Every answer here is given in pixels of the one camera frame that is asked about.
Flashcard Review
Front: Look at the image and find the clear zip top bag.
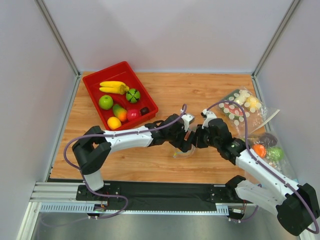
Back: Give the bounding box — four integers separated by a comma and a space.
172, 147, 195, 159

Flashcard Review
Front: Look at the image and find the dark purple fake fruit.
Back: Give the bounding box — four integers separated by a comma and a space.
140, 107, 150, 116

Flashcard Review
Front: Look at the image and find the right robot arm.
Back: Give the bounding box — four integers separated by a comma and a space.
195, 114, 320, 236

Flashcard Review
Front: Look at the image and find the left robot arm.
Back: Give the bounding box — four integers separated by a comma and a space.
72, 113, 195, 191

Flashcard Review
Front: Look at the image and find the fake watermelon slice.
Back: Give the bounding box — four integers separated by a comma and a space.
221, 103, 244, 120

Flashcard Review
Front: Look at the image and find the red fake apple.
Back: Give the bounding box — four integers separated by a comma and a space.
126, 109, 141, 122

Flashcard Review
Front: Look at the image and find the polka dot plastic bag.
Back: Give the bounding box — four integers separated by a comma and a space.
216, 86, 280, 137

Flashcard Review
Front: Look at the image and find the white fake food piece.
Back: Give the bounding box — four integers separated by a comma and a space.
234, 91, 247, 106

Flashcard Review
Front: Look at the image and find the small green fake watermelon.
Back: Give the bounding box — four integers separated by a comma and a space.
125, 88, 141, 104

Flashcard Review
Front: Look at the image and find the fake mango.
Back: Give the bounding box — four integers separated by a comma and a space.
112, 104, 127, 122

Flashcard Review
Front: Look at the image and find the yellow fake lemon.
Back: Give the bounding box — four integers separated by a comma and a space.
244, 95, 262, 110

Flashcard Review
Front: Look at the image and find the fake orange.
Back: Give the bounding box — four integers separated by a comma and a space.
107, 116, 122, 130

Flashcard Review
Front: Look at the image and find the yellow fake banana bunch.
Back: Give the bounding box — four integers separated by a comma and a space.
99, 81, 130, 95

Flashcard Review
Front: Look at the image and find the green fake apple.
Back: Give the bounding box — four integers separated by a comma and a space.
98, 95, 114, 110

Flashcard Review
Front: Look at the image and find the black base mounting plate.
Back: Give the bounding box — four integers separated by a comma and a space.
74, 178, 256, 212

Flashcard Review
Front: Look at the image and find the red plastic bin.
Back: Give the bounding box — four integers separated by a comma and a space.
83, 61, 159, 130

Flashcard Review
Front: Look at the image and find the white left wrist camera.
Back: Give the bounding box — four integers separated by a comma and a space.
180, 109, 195, 132

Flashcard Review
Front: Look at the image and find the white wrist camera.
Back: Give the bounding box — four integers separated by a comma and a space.
201, 108, 217, 129
180, 109, 195, 132

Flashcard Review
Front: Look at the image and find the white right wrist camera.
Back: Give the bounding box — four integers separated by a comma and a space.
201, 108, 217, 129

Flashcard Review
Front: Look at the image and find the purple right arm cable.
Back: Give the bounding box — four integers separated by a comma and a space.
206, 100, 320, 235

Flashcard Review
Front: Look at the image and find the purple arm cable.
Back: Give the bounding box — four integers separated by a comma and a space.
63, 103, 188, 198
206, 100, 320, 235

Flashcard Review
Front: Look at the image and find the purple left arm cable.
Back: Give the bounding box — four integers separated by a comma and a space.
63, 103, 188, 198

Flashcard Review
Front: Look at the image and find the white cable duct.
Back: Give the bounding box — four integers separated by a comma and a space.
39, 202, 245, 216

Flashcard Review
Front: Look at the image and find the aluminium frame post right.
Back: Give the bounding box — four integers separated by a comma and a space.
252, 0, 303, 77

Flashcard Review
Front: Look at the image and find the aluminium frame post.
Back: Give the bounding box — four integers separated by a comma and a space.
252, 0, 303, 77
33, 0, 82, 77

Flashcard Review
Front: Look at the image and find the aluminium frame post left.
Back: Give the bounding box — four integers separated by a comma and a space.
33, 0, 82, 77

